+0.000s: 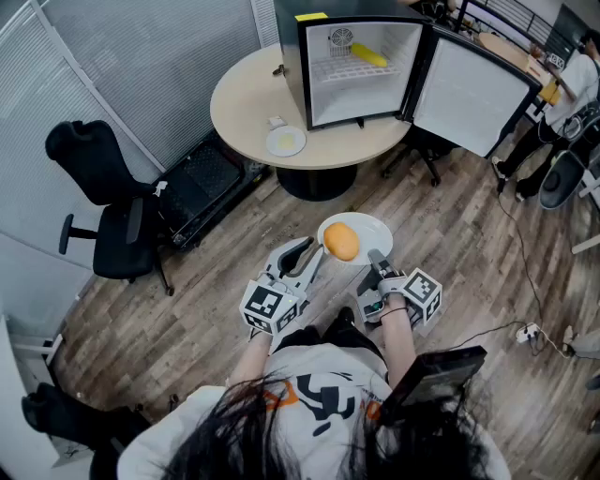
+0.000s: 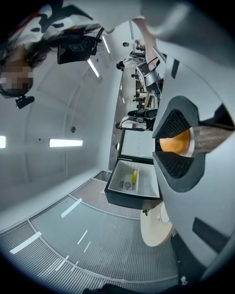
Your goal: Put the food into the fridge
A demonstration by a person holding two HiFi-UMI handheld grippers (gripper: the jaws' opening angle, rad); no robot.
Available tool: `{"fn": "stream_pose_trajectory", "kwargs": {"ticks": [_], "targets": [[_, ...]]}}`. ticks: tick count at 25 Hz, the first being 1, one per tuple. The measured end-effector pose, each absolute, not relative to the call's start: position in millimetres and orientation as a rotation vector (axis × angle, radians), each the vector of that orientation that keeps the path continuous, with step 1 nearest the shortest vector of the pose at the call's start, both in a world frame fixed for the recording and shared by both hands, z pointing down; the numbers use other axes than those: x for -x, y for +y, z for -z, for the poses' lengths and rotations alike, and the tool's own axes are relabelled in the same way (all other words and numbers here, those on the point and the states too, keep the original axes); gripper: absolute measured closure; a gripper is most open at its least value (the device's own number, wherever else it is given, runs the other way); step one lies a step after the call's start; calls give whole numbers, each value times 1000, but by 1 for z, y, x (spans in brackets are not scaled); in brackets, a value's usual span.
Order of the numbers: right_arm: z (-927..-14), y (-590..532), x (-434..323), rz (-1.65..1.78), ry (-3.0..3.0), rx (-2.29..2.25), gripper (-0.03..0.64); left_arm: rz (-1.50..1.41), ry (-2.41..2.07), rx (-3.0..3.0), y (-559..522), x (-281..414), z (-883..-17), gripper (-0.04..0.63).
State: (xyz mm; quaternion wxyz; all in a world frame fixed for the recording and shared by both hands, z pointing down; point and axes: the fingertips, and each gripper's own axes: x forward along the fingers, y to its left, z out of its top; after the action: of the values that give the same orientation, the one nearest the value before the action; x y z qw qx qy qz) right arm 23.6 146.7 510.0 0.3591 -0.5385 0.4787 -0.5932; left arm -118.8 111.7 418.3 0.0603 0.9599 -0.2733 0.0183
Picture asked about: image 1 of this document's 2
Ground black armrest office chair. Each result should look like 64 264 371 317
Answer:
21 382 151 480

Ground white plastic grid rack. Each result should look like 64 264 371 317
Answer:
311 55 403 84

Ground black high-back office chair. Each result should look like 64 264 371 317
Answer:
45 120 175 297

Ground black chest-mounted tablet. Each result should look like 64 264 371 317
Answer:
379 345 488 426

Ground yellow corn cob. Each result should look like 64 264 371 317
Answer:
351 42 389 68

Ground white cabinet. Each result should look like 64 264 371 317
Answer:
0 313 65 470

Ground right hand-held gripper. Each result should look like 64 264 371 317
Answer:
355 247 443 327

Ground black mini fridge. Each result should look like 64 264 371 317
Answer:
273 0 544 158

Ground black flat floor case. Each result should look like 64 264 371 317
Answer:
157 135 273 249

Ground black table pedestal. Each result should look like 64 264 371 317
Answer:
276 163 358 203

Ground orange fruit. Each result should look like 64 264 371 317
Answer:
322 222 361 263

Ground person's white printed t-shirt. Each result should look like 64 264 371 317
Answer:
116 341 512 480

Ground black chair with star base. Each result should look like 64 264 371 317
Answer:
382 135 454 188

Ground light wooden desk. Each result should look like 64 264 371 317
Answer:
477 31 563 107

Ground white desk frame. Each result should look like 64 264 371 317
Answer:
571 168 600 257

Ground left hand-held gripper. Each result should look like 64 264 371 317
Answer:
239 236 326 337

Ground white plate with yellow food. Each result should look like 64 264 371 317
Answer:
265 125 308 158

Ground grey shell chair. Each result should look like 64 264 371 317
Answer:
538 149 600 211

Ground white fan vent cover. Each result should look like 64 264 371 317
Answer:
329 26 353 57

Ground person's right forearm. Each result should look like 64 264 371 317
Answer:
379 293 418 390

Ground person's left forearm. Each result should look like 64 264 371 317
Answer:
227 330 278 390

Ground person's black trousers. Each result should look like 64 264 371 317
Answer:
274 307 388 362

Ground plain white plate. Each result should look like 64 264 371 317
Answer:
317 211 394 267

